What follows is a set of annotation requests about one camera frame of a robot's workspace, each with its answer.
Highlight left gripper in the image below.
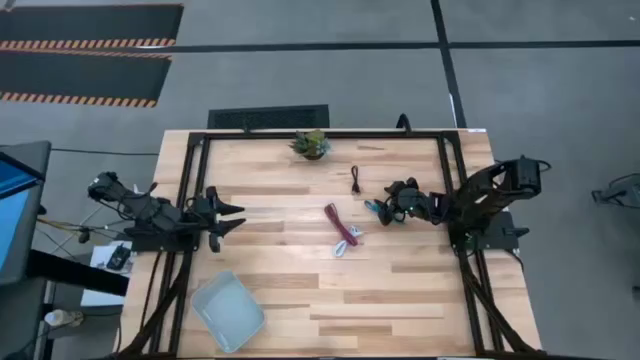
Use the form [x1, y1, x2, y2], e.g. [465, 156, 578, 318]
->
[192, 185, 248, 254]

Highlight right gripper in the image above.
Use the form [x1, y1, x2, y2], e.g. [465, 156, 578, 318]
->
[376, 177, 432, 227]

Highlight red USB-C cable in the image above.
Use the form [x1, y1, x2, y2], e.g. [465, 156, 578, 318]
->
[323, 202, 360, 247]

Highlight white USB-C cable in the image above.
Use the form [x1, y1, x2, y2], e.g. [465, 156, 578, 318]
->
[332, 224, 365, 259]

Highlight grey plastic tray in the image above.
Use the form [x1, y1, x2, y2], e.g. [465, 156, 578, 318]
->
[190, 270, 267, 354]

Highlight potted succulent plant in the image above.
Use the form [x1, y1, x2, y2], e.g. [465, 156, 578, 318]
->
[288, 128, 332, 162]

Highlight black floor vent grate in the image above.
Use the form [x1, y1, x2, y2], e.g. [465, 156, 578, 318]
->
[207, 104, 331, 130]

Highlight black handheld device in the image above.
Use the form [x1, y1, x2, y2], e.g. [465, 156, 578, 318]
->
[106, 243, 132, 272]

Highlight white paper sheet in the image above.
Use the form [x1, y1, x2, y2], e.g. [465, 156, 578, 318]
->
[89, 240, 135, 275]

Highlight clear plastic bottle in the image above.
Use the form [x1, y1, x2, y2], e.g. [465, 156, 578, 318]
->
[43, 308, 85, 329]

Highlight black hazard-striped floor mat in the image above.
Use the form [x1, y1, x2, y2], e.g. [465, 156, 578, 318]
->
[0, 3, 185, 51]
[0, 49, 174, 109]

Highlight computer monitor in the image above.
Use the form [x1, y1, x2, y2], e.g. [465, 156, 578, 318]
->
[0, 140, 53, 287]

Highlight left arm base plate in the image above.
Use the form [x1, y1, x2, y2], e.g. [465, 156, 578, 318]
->
[130, 227, 199, 253]

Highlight black aluminium table frame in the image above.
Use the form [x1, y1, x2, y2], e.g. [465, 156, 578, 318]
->
[114, 129, 546, 359]

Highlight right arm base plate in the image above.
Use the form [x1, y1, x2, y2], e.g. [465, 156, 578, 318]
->
[449, 210, 530, 252]

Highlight black floor cable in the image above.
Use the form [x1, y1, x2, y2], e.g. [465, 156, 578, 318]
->
[49, 146, 160, 157]

